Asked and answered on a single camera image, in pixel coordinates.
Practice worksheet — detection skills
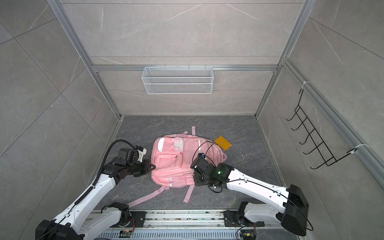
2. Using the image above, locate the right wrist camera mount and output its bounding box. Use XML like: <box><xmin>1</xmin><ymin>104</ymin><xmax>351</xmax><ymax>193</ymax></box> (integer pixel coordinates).
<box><xmin>190</xmin><ymin>153</ymin><xmax>210</xmax><ymax>173</ymax></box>

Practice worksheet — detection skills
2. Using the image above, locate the white wire mesh basket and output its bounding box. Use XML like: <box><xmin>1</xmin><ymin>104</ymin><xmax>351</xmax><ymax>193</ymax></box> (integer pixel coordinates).
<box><xmin>142</xmin><ymin>67</ymin><xmax>214</xmax><ymax>95</ymax></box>

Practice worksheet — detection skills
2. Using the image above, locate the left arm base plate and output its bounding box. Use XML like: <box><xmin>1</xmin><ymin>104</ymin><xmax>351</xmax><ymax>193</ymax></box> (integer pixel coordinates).
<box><xmin>118</xmin><ymin>211</ymin><xmax>147</xmax><ymax>228</ymax></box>

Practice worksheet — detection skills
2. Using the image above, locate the pink school backpack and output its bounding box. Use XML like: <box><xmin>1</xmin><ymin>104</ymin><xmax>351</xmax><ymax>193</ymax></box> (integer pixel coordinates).
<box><xmin>129</xmin><ymin>127</ymin><xmax>228</xmax><ymax>208</ymax></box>

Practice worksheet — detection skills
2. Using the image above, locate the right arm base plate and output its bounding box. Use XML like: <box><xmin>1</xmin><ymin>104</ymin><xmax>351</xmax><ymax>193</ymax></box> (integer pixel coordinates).
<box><xmin>223</xmin><ymin>210</ymin><xmax>265</xmax><ymax>228</ymax></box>

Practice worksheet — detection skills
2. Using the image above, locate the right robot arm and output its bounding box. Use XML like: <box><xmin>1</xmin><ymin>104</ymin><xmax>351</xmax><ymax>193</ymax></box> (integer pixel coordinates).
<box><xmin>190</xmin><ymin>158</ymin><xmax>314</xmax><ymax>236</ymax></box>

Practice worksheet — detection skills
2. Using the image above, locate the aluminium mounting rail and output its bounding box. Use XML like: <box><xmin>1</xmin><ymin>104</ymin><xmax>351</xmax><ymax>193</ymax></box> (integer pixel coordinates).
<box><xmin>58</xmin><ymin>208</ymin><xmax>310</xmax><ymax>231</ymax></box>

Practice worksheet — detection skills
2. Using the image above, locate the black corrugated cable conduit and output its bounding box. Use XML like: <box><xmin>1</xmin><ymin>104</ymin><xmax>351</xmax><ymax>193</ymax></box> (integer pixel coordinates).
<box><xmin>91</xmin><ymin>139</ymin><xmax>137</xmax><ymax>187</ymax></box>

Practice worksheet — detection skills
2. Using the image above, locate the black wall hook rack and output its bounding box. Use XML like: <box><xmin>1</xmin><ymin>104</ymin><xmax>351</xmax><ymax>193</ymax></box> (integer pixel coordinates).
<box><xmin>286</xmin><ymin>89</ymin><xmax>358</xmax><ymax>170</ymax></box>

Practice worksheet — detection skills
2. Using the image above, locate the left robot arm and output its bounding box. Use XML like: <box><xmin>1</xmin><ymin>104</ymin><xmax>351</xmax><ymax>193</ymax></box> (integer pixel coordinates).
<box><xmin>35</xmin><ymin>146</ymin><xmax>156</xmax><ymax>240</ymax></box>

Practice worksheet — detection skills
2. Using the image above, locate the yellow card wallet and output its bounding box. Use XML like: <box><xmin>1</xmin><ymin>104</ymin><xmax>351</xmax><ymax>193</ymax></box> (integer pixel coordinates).
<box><xmin>215</xmin><ymin>136</ymin><xmax>232</xmax><ymax>151</ymax></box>

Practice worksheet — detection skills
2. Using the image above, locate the white cable tie lower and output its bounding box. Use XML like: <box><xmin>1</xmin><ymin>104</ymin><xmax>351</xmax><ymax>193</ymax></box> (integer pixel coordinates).
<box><xmin>348</xmin><ymin>144</ymin><xmax>370</xmax><ymax>154</ymax></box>

